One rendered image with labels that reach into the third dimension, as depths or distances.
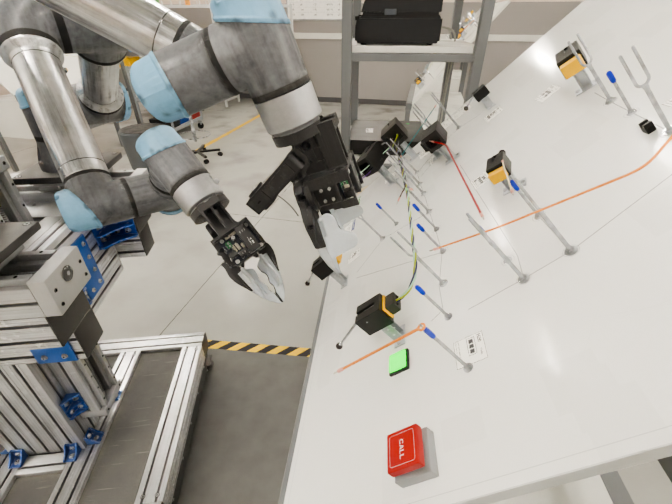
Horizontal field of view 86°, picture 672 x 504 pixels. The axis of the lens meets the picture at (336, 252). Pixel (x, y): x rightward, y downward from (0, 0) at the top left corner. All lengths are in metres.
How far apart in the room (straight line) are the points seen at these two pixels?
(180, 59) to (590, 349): 0.55
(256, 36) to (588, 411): 0.51
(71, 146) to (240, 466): 1.37
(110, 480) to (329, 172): 1.41
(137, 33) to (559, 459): 0.70
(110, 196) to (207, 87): 0.34
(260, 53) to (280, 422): 1.60
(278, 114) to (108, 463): 1.47
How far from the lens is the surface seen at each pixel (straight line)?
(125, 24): 0.63
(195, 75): 0.47
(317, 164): 0.49
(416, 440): 0.51
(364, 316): 0.63
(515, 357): 0.53
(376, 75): 8.12
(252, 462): 1.76
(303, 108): 0.46
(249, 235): 0.61
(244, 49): 0.45
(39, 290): 0.92
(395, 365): 0.64
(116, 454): 1.71
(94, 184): 0.75
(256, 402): 1.90
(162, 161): 0.67
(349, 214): 0.58
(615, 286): 0.54
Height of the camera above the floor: 1.55
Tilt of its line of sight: 33 degrees down
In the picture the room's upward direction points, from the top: straight up
